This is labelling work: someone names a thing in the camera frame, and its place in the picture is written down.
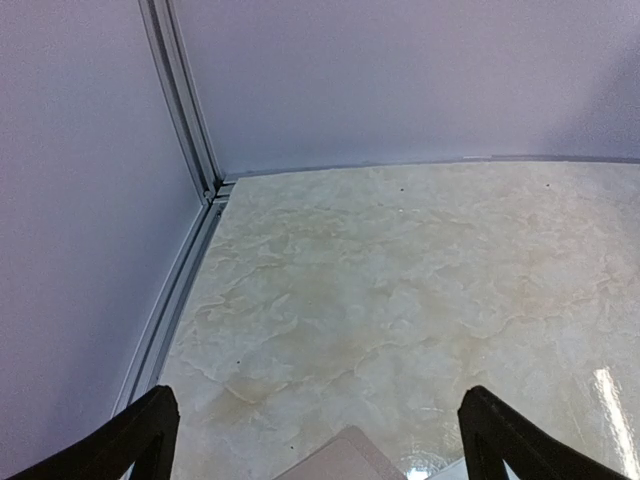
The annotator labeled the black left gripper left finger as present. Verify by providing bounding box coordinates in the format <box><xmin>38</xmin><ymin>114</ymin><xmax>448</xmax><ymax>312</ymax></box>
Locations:
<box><xmin>13</xmin><ymin>386</ymin><xmax>179</xmax><ymax>479</ymax></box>

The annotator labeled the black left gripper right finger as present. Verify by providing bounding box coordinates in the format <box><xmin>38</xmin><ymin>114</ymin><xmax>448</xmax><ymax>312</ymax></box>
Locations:
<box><xmin>458</xmin><ymin>385</ymin><xmax>623</xmax><ymax>479</ymax></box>

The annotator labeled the aluminium frame left post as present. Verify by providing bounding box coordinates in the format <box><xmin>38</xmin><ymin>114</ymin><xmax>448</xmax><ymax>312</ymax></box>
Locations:
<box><xmin>138</xmin><ymin>0</ymin><xmax>224</xmax><ymax>204</ymax></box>

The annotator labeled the pink paper folder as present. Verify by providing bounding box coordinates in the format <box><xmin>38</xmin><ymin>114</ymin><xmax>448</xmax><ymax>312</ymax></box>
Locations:
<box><xmin>277</xmin><ymin>426</ymin><xmax>406</xmax><ymax>480</ymax></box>

